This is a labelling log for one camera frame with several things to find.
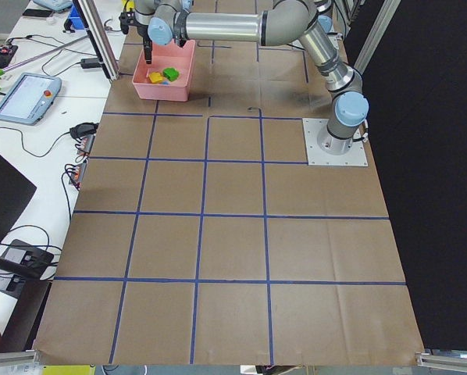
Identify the aluminium frame post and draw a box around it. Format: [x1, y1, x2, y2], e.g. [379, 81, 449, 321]
[73, 0, 119, 81]

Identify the teach pendant tablet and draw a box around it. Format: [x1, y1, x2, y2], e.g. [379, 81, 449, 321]
[0, 73, 62, 125]

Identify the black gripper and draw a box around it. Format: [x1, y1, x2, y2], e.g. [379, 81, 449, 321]
[119, 5, 154, 64]

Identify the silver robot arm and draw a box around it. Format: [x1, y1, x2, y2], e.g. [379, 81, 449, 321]
[119, 0, 369, 155]

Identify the yellow toy block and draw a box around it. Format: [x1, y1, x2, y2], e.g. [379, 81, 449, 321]
[148, 71, 165, 84]

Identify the pink plastic box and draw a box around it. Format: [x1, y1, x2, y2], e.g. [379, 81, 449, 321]
[132, 41, 196, 102]

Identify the green toy block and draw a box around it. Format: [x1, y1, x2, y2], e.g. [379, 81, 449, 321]
[162, 67, 180, 82]

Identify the brown paper table cover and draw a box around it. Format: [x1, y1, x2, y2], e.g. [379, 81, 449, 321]
[33, 0, 426, 367]

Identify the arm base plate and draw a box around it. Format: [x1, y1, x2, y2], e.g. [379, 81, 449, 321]
[302, 118, 368, 167]

